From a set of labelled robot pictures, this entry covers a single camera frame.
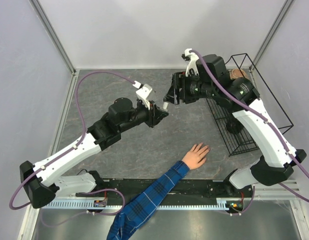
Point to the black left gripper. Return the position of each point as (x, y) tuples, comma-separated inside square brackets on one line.
[(156, 114)]

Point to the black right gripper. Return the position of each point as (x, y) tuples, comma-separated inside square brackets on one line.
[(179, 80)]

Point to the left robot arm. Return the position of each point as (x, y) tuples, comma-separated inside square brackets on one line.
[(42, 181)]

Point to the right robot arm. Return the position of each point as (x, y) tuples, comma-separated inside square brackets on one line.
[(261, 171)]

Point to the blue plaid sleeved forearm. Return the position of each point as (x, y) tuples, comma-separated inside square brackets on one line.
[(139, 210)]

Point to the person's bare hand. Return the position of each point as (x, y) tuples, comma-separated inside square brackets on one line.
[(196, 156)]

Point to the pink floral ceramic bowl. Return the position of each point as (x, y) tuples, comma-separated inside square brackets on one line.
[(238, 73)]

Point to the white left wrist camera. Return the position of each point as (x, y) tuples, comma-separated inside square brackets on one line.
[(144, 92)]

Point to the black wire dish rack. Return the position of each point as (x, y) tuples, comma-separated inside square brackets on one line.
[(246, 110)]

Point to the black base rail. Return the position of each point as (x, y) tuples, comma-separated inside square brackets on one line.
[(184, 191)]

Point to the slotted cable duct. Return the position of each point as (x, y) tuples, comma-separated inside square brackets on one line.
[(85, 204)]

